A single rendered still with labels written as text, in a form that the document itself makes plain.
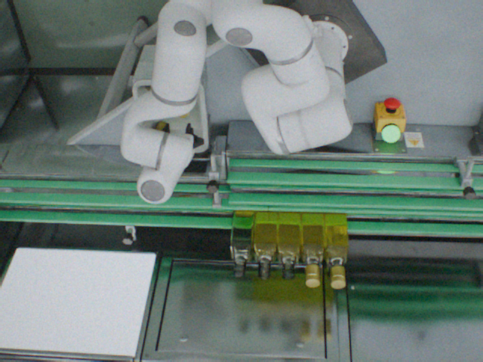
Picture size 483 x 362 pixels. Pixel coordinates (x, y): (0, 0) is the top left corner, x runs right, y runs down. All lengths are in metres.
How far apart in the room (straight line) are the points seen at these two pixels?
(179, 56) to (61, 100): 1.36
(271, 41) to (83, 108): 1.37
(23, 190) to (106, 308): 0.40
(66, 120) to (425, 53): 1.28
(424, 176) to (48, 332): 1.00
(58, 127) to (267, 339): 1.12
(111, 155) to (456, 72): 0.93
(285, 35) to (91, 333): 0.91
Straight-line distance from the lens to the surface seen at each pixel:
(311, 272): 1.40
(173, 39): 0.97
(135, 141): 1.16
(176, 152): 1.15
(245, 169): 1.46
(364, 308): 1.57
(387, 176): 1.46
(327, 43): 1.29
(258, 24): 0.91
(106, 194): 1.59
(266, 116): 1.07
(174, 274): 1.59
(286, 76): 1.02
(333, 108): 1.10
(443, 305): 1.62
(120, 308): 1.55
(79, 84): 2.36
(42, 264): 1.69
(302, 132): 1.11
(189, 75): 1.00
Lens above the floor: 1.98
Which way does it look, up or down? 45 degrees down
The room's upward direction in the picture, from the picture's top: 174 degrees counter-clockwise
